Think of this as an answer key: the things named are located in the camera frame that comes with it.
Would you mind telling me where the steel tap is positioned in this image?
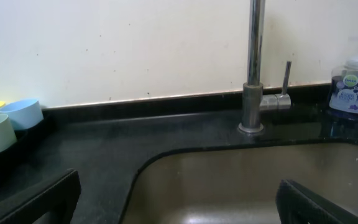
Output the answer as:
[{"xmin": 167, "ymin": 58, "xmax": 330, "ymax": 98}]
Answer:
[{"xmin": 237, "ymin": 0, "xmax": 293, "ymax": 134}]

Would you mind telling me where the black tray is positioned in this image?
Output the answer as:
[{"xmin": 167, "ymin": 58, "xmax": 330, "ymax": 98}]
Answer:
[{"xmin": 0, "ymin": 113, "xmax": 56, "ymax": 200}]

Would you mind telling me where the blue soap bottle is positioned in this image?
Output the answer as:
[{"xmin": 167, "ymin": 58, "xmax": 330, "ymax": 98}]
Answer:
[{"xmin": 326, "ymin": 52, "xmax": 358, "ymax": 121}]

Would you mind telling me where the steel sink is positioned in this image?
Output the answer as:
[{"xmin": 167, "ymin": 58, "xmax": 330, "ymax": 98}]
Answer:
[{"xmin": 119, "ymin": 139, "xmax": 358, "ymax": 224}]

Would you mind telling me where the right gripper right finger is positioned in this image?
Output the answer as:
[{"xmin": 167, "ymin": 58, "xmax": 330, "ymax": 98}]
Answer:
[{"xmin": 275, "ymin": 179, "xmax": 358, "ymax": 224}]

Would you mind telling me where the blue cup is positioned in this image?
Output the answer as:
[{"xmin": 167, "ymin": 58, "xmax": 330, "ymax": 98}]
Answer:
[{"xmin": 0, "ymin": 98, "xmax": 45, "ymax": 131}]

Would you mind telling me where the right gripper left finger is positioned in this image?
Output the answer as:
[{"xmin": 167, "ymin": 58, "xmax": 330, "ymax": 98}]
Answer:
[{"xmin": 0, "ymin": 169, "xmax": 82, "ymax": 224}]

